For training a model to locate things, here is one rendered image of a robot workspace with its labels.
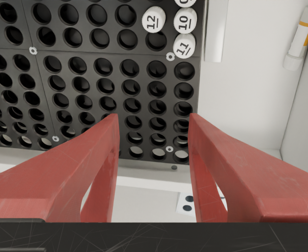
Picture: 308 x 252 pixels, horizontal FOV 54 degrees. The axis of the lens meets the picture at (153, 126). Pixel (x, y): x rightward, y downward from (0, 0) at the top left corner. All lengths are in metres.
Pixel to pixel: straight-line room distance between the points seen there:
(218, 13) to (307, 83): 0.09
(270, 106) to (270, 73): 0.03
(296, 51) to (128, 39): 0.13
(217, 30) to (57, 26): 0.11
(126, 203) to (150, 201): 0.04
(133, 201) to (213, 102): 0.27
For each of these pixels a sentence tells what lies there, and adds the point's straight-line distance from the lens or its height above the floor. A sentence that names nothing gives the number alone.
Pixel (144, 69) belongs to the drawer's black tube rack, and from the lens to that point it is 0.20.
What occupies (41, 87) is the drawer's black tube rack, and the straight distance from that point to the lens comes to 0.23.
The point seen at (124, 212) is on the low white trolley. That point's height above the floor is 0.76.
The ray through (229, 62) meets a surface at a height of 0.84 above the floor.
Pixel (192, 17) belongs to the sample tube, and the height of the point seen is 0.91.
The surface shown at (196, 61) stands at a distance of 0.19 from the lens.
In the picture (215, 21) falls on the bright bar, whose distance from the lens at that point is 0.24.
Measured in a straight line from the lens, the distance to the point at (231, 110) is 0.28.
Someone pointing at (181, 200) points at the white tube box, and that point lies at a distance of 0.42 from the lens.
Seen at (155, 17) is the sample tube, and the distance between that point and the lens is 0.18.
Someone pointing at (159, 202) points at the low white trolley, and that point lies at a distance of 0.49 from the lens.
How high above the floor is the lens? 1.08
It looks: 54 degrees down
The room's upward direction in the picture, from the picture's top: 163 degrees counter-clockwise
